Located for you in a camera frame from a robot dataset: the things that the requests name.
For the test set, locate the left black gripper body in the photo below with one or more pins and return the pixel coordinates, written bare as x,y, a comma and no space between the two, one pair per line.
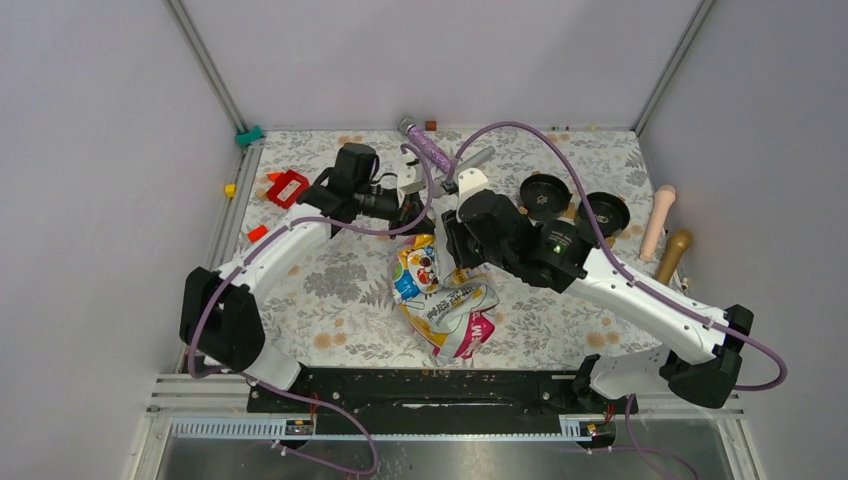
377,200

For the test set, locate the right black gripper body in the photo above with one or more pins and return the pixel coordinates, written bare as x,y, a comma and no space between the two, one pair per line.
495,254

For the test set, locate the cat food bag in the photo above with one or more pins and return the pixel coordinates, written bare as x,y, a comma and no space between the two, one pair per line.
452,313

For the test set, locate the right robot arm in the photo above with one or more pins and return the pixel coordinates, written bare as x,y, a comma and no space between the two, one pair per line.
699,358

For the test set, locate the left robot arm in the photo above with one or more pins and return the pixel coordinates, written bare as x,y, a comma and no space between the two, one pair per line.
220,320

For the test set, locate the left black pet bowl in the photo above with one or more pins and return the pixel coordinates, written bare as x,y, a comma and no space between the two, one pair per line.
544,197

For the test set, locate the black pet bowl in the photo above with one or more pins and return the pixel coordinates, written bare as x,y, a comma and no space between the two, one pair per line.
544,197
611,214

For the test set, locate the right black pet bowl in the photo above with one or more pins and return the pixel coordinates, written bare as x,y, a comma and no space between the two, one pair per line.
611,214

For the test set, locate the purple glitter microphone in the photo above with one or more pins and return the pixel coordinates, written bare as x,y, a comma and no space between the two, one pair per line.
420,139

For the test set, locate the grey microphone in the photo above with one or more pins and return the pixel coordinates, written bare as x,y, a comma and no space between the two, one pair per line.
473,161

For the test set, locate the red toy block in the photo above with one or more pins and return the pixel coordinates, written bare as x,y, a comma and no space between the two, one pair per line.
285,191

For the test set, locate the floral table mat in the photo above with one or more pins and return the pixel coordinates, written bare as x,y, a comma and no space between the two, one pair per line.
334,308

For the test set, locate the small orange block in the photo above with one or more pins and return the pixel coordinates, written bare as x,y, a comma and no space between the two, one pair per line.
257,233

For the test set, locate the teal corner clip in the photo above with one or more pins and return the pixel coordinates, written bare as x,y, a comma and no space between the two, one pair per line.
245,139

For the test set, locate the pink microphone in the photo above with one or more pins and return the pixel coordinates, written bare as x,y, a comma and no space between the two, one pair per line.
663,199

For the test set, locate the gold microphone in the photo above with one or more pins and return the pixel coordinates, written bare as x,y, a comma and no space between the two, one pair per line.
677,245

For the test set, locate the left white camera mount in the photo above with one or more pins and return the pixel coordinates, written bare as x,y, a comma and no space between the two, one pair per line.
411,179

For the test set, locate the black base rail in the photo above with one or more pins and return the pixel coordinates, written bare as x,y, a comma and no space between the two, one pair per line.
399,402

